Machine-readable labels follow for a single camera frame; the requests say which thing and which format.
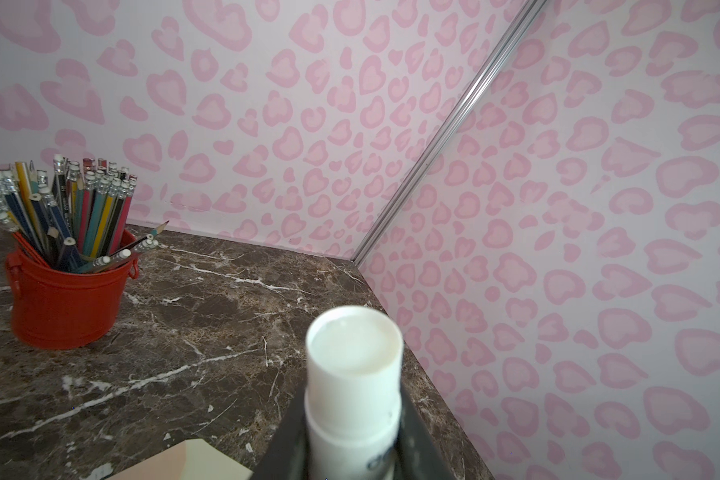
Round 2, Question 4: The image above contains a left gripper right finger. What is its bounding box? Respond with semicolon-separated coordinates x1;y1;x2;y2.
393;386;455;480

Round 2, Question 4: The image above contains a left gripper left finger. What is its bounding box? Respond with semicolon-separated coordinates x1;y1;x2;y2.
250;389;309;480

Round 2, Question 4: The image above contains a white glue stick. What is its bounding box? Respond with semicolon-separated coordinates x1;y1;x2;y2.
304;306;404;479

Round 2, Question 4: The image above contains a pink envelope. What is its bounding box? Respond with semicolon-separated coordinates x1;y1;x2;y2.
111;439;252;480

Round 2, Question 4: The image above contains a red pencil cup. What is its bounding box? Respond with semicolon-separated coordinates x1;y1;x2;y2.
4;232;140;350

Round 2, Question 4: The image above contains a coloured pencils bunch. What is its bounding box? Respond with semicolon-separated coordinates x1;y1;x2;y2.
0;154;168;274

